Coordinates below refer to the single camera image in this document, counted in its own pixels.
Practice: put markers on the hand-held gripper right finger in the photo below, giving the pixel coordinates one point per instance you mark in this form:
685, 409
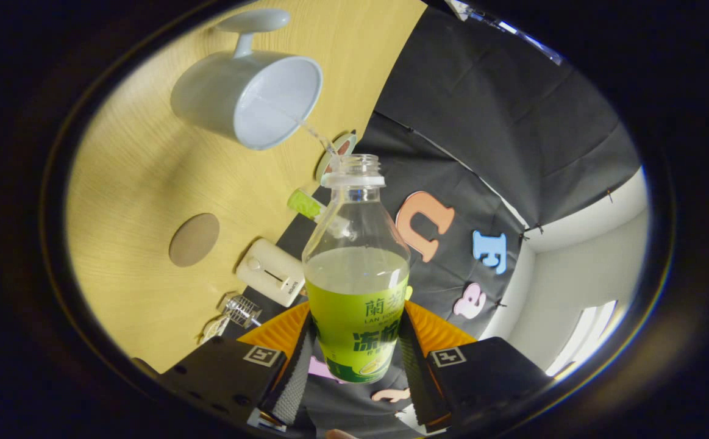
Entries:
415, 384

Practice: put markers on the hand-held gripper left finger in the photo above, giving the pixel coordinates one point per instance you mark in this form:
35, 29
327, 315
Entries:
293, 390

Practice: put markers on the clear juice bottle green label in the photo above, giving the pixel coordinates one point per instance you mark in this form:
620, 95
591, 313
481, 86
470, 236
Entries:
357, 317

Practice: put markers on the round brown coaster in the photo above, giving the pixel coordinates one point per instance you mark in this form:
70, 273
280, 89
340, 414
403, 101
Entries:
194, 239

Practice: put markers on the white cup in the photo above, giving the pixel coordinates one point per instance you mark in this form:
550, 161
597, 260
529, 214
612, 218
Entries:
220, 97

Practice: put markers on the white toaster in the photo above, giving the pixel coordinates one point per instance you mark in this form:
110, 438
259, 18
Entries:
269, 271

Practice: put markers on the ceiling light panel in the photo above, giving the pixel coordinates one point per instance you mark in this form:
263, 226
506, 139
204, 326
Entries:
586, 332

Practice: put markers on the pale green plate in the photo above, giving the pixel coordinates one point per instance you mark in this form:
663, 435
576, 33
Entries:
347, 145

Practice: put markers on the wooden table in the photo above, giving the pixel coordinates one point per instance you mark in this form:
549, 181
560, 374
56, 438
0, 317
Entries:
135, 171

